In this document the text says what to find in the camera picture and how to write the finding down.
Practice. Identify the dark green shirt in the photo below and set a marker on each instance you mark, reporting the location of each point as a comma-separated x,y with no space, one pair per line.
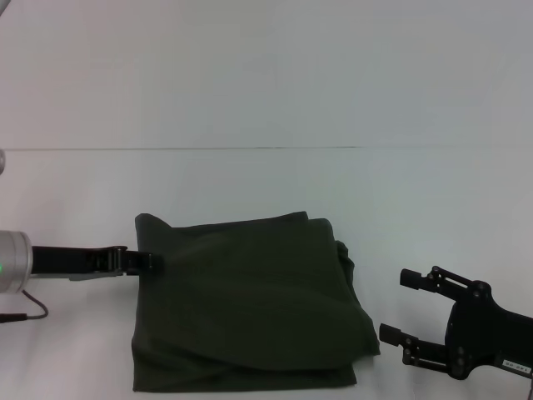
250,300

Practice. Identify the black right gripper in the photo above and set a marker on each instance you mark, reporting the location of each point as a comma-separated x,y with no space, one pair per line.
487,333

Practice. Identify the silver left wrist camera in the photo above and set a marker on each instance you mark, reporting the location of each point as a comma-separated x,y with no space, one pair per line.
1,160

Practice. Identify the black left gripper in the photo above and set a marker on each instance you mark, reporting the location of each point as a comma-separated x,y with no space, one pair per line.
79,260

